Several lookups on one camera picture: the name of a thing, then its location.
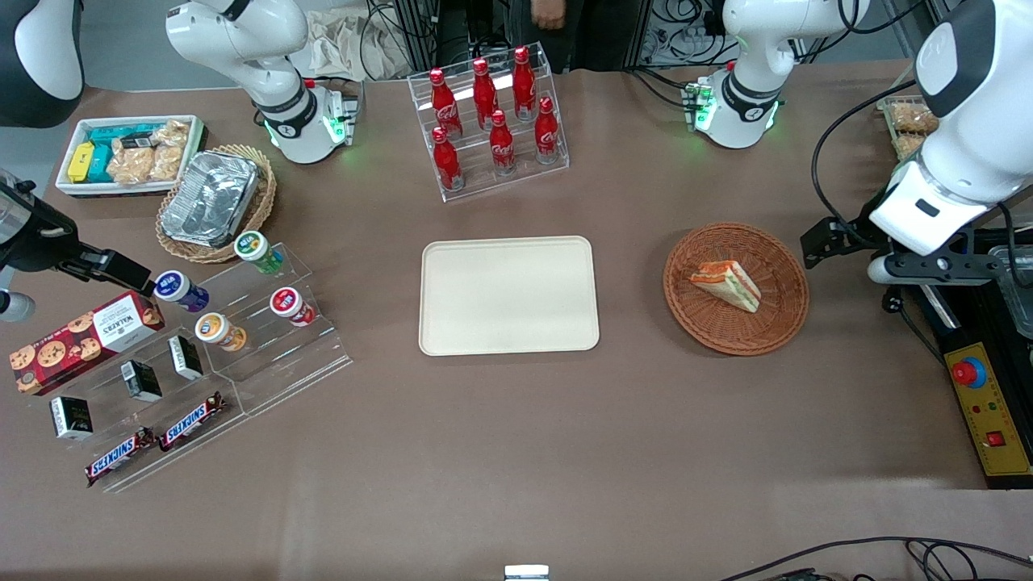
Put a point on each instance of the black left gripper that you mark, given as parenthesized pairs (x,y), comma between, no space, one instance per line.
(849,234)

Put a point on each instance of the triangular sandwich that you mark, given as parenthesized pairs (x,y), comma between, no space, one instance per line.
(730,282)

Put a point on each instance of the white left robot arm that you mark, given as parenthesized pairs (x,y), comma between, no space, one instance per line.
(750,105)

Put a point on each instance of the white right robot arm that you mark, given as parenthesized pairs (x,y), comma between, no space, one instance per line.
(242,32)

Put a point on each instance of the steel tray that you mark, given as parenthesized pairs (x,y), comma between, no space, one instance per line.
(1018,311)

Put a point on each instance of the round brown wicker basket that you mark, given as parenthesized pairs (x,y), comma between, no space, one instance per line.
(775,323)

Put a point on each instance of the beige rectangular tray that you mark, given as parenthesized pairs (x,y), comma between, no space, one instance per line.
(500,298)

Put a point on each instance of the oval light wicker basket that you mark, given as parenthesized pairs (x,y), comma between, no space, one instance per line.
(265,194)

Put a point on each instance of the aluminium foil tray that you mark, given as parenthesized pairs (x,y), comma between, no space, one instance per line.
(214,198)

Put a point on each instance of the person's bare hand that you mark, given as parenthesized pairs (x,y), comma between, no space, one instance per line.
(550,14)

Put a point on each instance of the black machine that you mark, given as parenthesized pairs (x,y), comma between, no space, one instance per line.
(964,323)

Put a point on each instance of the red emergency stop button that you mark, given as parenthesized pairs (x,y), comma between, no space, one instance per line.
(968,373)

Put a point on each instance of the bagged pastry snack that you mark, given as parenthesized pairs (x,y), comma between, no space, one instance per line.
(908,145)
(912,119)

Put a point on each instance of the yellow control panel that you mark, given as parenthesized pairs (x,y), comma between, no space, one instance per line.
(997,403)

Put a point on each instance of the red cola bottle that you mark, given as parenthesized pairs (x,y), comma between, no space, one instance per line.
(447,161)
(445,105)
(502,145)
(546,133)
(485,93)
(524,81)

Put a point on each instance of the person in dark clothes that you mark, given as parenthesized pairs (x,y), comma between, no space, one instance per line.
(589,40)

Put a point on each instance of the clear acrylic bottle rack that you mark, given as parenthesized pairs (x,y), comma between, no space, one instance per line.
(476,186)

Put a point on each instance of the small white device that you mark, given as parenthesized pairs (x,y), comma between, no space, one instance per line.
(526,574)

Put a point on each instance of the crumpled beige bag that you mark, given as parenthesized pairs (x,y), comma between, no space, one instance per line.
(347,48)

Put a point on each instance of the red lidded cup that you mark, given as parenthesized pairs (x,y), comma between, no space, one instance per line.
(286,303)

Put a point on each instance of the clear acrylic stepped display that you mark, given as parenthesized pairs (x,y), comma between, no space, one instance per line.
(282,363)
(105,411)

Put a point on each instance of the green lidded cup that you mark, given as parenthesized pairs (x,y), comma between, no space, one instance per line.
(254,248)

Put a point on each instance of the orange lidded cup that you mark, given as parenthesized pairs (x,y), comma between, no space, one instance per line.
(214,329)

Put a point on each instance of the small black box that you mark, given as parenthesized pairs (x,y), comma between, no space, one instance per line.
(141,381)
(71,418)
(186,357)

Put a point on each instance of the Snickers bar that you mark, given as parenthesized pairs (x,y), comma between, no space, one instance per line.
(192,421)
(119,457)

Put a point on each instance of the blue lidded cup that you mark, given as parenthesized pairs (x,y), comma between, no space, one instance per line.
(173,286)

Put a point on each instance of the clear bag of crackers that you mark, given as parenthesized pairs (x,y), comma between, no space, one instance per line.
(166,161)
(174,133)
(129,165)

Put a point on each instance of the white plastic bin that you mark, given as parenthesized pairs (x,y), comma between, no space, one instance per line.
(113,189)

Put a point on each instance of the long teal box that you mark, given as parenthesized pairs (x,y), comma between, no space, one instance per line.
(113,133)

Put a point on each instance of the short teal box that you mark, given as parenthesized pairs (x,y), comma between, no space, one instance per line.
(101,165)

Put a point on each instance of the red Walkers cookie box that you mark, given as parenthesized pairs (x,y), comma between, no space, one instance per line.
(81,339)

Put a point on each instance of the yellow small box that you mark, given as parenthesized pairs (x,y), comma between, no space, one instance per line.
(81,161)

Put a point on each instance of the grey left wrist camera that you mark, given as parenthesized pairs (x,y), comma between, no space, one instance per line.
(878,271)

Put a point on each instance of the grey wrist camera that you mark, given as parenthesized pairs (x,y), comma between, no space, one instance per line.
(878,271)
(14,307)

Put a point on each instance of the black left wrist camera bracket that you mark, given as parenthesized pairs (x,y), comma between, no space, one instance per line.
(827,242)

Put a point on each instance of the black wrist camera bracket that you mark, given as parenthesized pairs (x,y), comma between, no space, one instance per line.
(89,262)
(827,242)

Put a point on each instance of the red rocker switch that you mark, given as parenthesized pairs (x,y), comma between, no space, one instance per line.
(995,439)

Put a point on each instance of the black right wrist camera bracket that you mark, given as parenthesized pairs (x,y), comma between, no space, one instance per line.
(89,262)

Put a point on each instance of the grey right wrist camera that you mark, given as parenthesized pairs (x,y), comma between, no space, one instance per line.
(14,307)

